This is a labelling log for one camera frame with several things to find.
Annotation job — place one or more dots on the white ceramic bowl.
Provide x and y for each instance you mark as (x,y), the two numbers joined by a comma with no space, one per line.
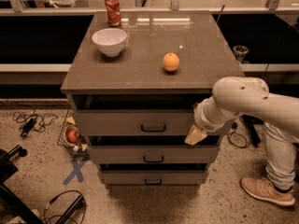
(110,41)

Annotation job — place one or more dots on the clear glass cup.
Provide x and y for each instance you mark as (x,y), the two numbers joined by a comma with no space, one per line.
(240,52)

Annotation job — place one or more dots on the wire basket on floor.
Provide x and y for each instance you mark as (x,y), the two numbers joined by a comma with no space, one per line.
(78,149)

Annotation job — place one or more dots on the grey drawer cabinet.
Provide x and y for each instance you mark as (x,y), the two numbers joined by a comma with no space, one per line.
(136,81)

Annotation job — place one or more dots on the orange fruit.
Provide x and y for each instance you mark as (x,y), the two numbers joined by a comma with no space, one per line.
(170,62)

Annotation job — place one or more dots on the grey top drawer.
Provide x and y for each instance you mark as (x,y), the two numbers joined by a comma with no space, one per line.
(130,123)

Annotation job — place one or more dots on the grey middle drawer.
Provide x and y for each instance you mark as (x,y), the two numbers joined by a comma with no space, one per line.
(152,154)

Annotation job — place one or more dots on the grey drawer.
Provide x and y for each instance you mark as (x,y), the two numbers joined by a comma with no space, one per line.
(152,178)
(130,123)
(152,154)

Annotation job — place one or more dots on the black stand base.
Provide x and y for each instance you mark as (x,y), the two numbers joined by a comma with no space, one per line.
(10,194)

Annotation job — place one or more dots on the blue tape cross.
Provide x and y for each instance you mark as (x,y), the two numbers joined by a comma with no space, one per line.
(76,172)

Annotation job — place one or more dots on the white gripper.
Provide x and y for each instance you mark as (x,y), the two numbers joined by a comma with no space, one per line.
(201,118)

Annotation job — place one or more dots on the red apple in basket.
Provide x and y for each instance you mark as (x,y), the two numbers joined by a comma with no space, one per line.
(73,136)

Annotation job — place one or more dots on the tan sneaker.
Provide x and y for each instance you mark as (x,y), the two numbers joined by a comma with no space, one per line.
(264,190)

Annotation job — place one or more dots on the grey bottom drawer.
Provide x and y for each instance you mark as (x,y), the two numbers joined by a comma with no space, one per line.
(152,178)

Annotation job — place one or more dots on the black power adapter with cable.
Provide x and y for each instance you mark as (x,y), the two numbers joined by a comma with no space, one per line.
(31,121)

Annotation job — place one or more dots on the crushed red soda can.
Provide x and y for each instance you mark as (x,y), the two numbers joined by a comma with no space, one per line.
(113,12)

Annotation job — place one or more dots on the person leg light trousers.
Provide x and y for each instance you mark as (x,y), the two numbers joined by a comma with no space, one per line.
(281,155)

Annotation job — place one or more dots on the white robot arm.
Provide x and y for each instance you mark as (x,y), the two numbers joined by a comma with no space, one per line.
(233,97)

